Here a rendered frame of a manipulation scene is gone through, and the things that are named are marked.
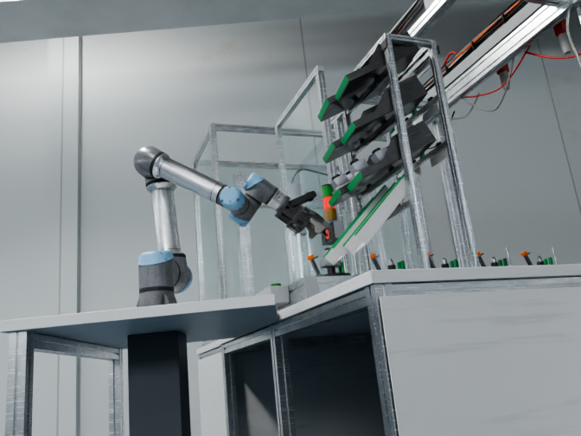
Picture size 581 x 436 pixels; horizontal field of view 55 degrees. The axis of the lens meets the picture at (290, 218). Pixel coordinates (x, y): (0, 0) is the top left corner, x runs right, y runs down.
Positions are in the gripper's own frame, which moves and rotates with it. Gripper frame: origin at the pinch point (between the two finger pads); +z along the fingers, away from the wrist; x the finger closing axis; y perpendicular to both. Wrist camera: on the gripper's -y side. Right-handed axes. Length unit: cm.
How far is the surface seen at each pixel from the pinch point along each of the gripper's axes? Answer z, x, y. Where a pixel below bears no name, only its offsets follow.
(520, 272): 32, 75, 17
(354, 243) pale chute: 1.6, 35.6, 16.8
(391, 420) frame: 17, 73, 66
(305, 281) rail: -1.4, 16.9, 28.7
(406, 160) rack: -1, 54, -6
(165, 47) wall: -175, -318, -226
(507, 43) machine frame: 28, 7, -132
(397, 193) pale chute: 2, 50, 3
